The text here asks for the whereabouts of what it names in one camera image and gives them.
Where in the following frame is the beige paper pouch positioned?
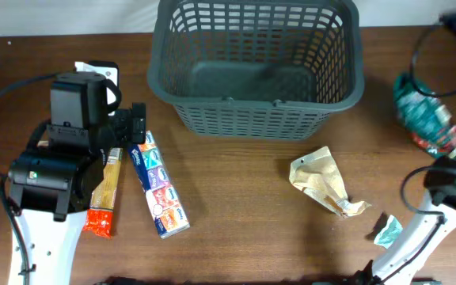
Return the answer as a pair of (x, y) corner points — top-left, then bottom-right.
(289, 146), (371, 218)

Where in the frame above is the Kleenex tissue multipack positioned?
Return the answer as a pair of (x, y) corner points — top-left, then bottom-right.
(127, 131), (190, 239)

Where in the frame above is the green Nescafe coffee bag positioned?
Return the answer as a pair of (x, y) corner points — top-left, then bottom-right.
(393, 73), (456, 159)

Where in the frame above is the teal torn wrapper piece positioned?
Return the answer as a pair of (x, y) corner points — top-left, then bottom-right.
(374, 215), (403, 249)

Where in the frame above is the orange spaghetti packet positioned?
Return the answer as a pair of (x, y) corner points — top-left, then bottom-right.
(82, 148), (123, 238)

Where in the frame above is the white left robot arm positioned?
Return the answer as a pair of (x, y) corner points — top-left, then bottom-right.
(0, 71), (146, 284)

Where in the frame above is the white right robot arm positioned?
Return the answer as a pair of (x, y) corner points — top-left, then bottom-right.
(345, 11), (456, 284)

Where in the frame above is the grey plastic basket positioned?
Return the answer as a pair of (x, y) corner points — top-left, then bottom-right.
(147, 0), (365, 140)

